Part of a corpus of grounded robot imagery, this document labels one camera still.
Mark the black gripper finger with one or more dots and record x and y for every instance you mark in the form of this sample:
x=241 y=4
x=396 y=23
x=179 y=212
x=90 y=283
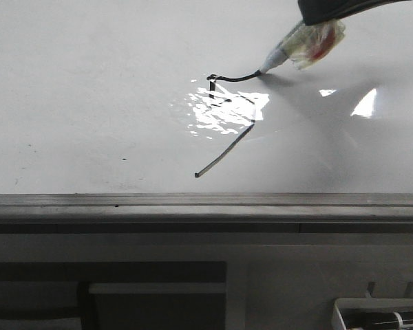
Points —
x=318 y=11

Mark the white marker with tape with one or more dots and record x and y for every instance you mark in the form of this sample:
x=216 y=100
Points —
x=305 y=45

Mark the white whiteboard surface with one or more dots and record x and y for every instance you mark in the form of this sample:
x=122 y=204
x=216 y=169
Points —
x=111 y=97

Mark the black marker in tray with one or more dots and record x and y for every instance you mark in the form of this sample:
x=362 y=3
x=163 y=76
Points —
x=377 y=320

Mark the white marker tray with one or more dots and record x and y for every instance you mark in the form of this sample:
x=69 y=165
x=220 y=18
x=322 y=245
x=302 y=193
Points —
x=346 y=306

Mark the dark cabinet panel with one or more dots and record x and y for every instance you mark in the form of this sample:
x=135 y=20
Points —
x=138 y=295

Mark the grey aluminium whiteboard frame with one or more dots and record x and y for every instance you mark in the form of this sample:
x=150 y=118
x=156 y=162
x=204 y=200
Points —
x=206 y=213

